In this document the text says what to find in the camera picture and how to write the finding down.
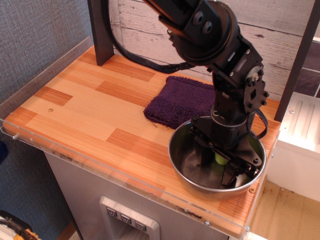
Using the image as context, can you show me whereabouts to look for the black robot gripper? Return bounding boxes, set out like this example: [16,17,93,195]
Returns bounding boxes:
[190,111,263,187]

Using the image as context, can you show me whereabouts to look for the green toy broccoli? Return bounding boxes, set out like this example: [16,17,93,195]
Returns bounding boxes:
[215,153,228,166]

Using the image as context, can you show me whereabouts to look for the stainless steel bowl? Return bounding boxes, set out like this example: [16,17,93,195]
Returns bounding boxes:
[168,120,267,200]

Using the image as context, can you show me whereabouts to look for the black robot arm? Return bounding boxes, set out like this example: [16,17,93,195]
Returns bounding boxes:
[148,0,269,186]

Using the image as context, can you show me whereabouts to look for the purple folded cloth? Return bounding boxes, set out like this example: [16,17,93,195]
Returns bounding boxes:
[143,76,216,129]

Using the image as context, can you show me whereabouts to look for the white toy sink unit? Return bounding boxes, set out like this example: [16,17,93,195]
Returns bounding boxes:
[264,37,320,203]

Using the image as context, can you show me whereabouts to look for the silver ice dispenser panel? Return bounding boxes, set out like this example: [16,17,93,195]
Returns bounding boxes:
[99,196,161,240]

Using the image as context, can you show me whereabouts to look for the grey toy fridge cabinet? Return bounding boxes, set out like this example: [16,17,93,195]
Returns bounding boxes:
[45,153,229,240]

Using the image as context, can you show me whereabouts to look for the clear acrylic left guard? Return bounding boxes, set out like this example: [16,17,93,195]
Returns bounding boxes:
[0,36,93,120]

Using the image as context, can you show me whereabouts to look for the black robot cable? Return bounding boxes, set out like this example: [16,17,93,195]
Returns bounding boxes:
[99,0,198,75]

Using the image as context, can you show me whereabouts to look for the dark right shelf post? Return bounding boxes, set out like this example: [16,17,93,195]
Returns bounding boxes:
[274,0,320,122]

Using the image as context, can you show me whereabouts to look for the dark shelf post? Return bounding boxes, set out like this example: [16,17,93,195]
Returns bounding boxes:
[274,0,320,122]
[87,0,114,66]

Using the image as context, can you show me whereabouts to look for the dark left shelf post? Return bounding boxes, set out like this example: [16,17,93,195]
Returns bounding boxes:
[87,0,114,66]

